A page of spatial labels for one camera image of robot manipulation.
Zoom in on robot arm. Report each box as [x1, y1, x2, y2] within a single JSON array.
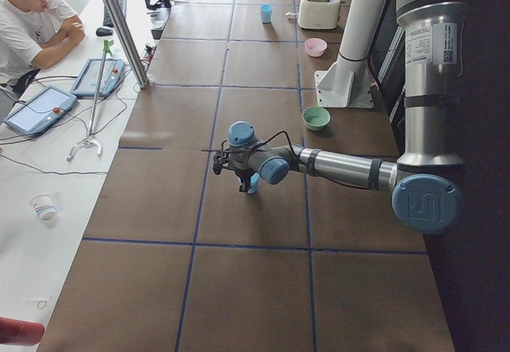
[[213, 0, 469, 235]]

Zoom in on near teach pendant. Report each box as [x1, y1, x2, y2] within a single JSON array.
[[3, 86, 77, 136]]

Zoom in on pink bowl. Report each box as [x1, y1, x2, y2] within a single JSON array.
[[304, 37, 328, 57]]

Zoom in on black keyboard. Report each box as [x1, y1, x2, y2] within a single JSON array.
[[102, 0, 128, 27]]

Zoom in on cream toaster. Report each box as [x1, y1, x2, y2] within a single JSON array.
[[297, 0, 341, 30]]

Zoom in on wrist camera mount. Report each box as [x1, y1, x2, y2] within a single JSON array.
[[213, 149, 233, 175]]

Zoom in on red cylinder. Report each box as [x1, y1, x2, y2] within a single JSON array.
[[1, 317, 45, 346]]

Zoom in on light blue cup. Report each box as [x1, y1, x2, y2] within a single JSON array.
[[260, 4, 273, 24], [247, 173, 259, 194]]

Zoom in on white mounting pillar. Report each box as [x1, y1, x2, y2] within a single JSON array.
[[314, 0, 397, 108]]

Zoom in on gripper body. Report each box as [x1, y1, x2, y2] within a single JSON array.
[[234, 169, 255, 183]]

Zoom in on teach pendant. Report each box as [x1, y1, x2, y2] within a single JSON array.
[[70, 58, 124, 100], [3, 86, 77, 136]]

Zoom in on paper cup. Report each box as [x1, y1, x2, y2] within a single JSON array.
[[29, 194, 57, 221]]

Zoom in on far teach pendant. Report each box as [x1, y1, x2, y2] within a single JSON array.
[[70, 58, 124, 100]]

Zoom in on aluminium frame post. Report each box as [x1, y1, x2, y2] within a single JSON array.
[[103, 0, 150, 90]]

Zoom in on green bowl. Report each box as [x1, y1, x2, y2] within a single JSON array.
[[302, 106, 331, 131]]

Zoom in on reacher grabber tool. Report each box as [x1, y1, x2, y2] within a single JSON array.
[[66, 39, 114, 162]]

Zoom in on seated person white shirt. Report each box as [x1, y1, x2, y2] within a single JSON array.
[[1, 0, 85, 96]]

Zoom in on black computer mouse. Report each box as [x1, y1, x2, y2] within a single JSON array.
[[96, 26, 113, 37]]

